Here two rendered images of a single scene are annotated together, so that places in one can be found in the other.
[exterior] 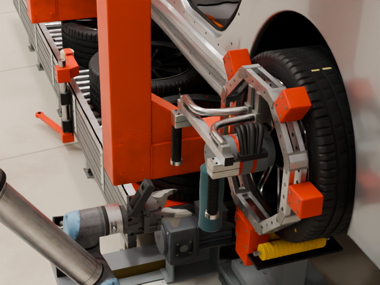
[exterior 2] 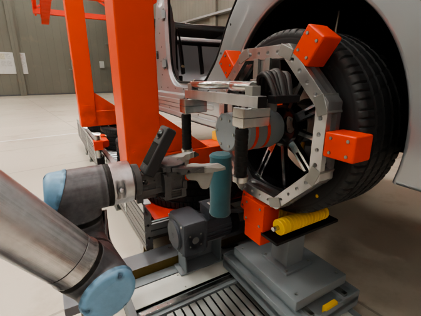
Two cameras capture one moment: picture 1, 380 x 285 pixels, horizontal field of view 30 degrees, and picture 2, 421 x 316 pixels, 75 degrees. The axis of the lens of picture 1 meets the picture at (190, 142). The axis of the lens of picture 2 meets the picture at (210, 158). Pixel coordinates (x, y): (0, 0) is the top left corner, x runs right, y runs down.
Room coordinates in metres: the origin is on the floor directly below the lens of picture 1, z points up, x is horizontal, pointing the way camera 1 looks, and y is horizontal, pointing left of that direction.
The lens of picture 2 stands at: (1.15, 0.12, 1.03)
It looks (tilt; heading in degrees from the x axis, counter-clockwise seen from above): 17 degrees down; 351
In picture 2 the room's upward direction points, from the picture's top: straight up
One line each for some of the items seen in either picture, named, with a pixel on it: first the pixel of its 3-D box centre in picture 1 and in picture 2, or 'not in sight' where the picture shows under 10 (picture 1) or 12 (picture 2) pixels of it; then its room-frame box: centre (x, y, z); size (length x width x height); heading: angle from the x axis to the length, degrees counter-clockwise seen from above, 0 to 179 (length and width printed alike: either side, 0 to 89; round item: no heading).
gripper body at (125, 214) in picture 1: (140, 215); (158, 178); (1.76, 0.14, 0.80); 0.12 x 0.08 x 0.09; 111
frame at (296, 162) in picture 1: (258, 150); (265, 127); (2.08, -0.23, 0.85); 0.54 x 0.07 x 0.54; 21
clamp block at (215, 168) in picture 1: (223, 165); (251, 116); (1.85, -0.10, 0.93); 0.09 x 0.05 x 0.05; 111
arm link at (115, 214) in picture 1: (113, 219); (122, 182); (1.72, 0.22, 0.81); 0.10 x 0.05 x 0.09; 21
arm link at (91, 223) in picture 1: (85, 225); (77, 191); (1.69, 0.30, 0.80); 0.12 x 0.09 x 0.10; 111
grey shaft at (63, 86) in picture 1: (65, 101); (100, 163); (3.53, 0.70, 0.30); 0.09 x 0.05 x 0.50; 21
